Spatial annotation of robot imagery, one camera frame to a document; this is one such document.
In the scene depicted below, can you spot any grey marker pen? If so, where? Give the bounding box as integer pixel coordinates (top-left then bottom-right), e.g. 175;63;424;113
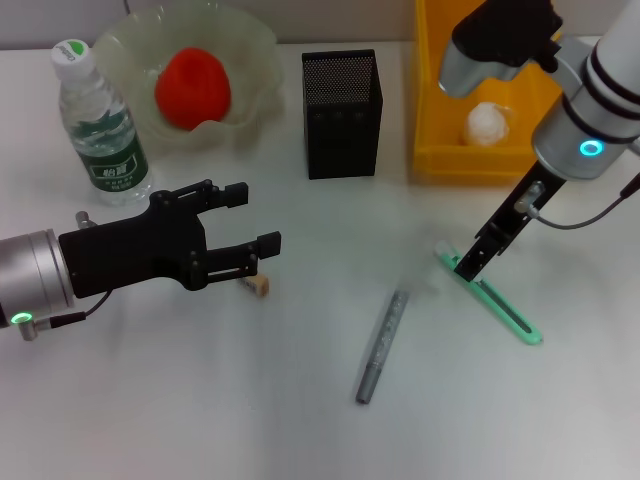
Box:
354;288;412;405

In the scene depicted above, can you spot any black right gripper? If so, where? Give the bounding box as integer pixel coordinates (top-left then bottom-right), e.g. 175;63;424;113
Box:
453;162;569;284

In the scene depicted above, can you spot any orange red fruit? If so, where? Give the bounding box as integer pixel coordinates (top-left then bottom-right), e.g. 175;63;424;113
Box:
153;47;234;131

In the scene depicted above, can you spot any clear green label water bottle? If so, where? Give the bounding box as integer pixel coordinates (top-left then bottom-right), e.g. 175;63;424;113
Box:
49;38;155;209

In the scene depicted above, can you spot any yellow plastic storage bin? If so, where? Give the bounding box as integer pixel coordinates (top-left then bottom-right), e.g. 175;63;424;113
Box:
412;0;576;187

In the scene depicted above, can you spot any white paper ball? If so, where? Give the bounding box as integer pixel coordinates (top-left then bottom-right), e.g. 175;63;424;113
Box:
459;101;516;147

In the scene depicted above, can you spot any black mesh pen holder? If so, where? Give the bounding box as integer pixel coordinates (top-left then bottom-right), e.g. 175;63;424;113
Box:
301;48;384;181

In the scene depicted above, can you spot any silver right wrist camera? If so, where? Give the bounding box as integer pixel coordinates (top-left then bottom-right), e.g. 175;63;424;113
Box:
437;0;564;99

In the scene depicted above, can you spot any small tan eraser block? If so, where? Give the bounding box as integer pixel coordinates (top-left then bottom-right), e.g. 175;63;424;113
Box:
238;273;271;297

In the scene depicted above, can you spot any translucent glass fruit plate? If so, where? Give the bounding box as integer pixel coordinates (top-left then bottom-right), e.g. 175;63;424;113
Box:
92;0;286;151

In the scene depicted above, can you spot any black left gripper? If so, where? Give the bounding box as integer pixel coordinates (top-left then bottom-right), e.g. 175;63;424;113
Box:
58;179;282;300

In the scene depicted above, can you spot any mint green utility knife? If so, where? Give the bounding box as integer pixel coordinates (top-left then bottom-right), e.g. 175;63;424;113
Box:
432;239;545;347

